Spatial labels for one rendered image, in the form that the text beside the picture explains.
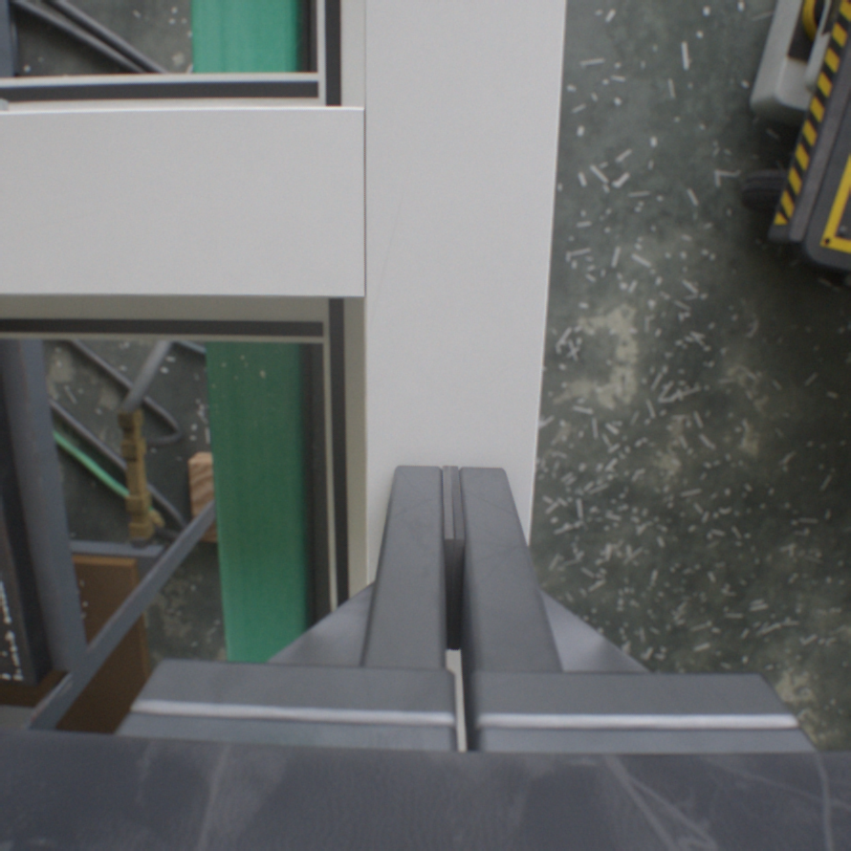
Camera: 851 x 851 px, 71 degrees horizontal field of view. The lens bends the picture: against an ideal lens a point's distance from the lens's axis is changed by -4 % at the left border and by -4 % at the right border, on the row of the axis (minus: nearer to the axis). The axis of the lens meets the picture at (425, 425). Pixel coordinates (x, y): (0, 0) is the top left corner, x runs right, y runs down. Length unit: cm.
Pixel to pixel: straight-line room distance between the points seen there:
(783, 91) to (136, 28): 99
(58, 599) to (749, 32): 124
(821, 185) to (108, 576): 108
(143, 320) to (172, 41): 100
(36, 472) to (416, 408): 55
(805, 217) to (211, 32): 75
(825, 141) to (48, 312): 82
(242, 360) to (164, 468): 104
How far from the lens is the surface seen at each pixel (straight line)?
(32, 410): 66
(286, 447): 24
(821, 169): 89
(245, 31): 24
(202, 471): 119
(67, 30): 126
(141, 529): 102
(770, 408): 128
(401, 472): 15
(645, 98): 116
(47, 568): 72
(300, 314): 21
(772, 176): 108
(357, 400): 21
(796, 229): 88
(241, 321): 21
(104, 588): 105
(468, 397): 15
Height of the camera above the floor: 108
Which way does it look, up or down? 73 degrees down
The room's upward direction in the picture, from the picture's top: 177 degrees counter-clockwise
